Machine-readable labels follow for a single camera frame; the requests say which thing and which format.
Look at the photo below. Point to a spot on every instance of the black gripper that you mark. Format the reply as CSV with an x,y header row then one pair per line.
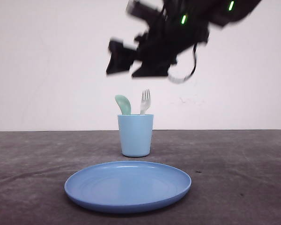
x,y
170,32

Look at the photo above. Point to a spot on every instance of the white plastic fork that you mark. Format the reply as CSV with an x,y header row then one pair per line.
x,y
145,101

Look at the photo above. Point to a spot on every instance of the mint green plastic spoon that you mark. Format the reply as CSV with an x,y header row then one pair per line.
x,y
124,104

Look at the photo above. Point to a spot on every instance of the light blue plastic cup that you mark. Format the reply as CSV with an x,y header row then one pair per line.
x,y
135,132

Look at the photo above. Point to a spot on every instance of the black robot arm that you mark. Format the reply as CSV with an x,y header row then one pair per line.
x,y
218,12

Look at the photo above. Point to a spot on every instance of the blue plastic plate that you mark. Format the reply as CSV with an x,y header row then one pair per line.
x,y
124,187

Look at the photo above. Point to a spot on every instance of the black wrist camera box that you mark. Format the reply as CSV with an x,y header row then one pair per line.
x,y
142,11

